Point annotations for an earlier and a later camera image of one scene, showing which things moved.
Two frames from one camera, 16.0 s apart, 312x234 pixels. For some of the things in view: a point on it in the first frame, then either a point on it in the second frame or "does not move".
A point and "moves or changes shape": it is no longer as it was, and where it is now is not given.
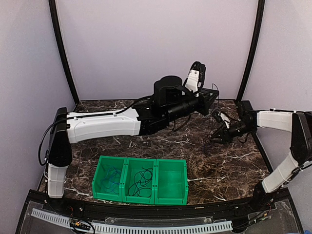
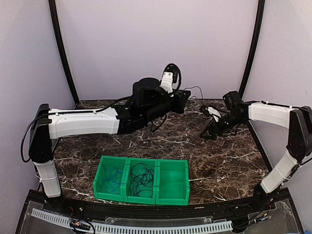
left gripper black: [208, 98] → [182, 98]
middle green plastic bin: [139, 181] does not move
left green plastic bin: [107, 179] does not move
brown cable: [212, 118] moves or changes shape
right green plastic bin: [171, 185] does not move
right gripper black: [224, 134] → [211, 126]
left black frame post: [58, 33] does not move
